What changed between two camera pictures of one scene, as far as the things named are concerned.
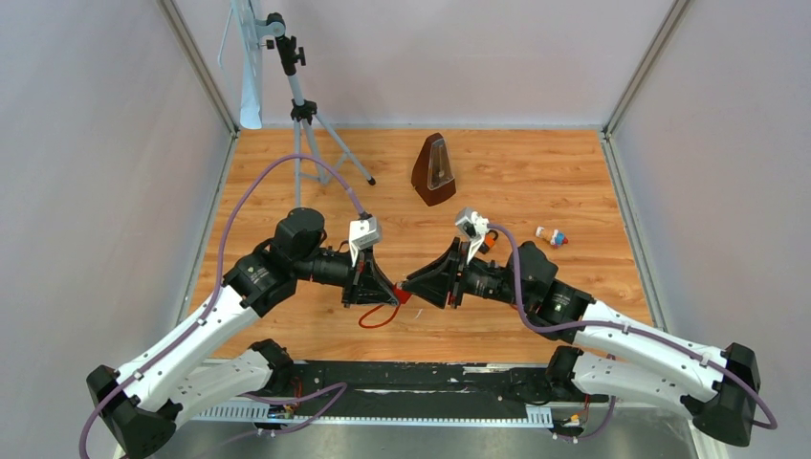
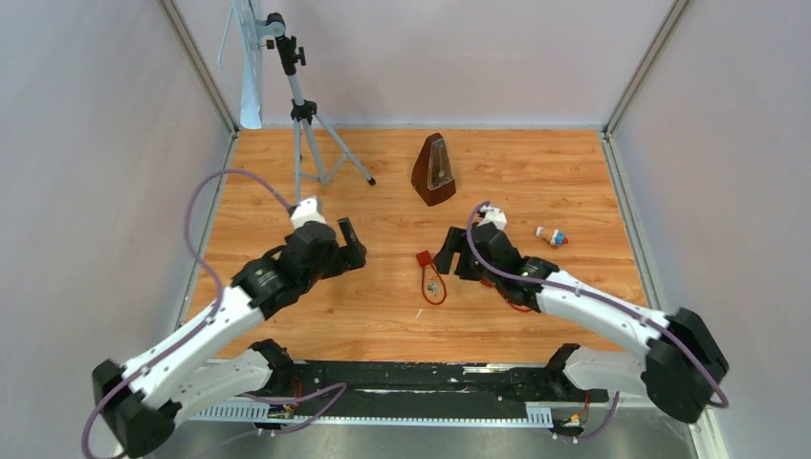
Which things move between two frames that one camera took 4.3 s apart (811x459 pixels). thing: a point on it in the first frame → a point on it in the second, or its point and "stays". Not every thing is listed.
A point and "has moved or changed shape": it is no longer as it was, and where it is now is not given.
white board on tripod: [248, 45] stays
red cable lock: [400, 295] has moved or changed shape
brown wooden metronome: [432, 174] stays
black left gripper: [365, 283] → [350, 256]
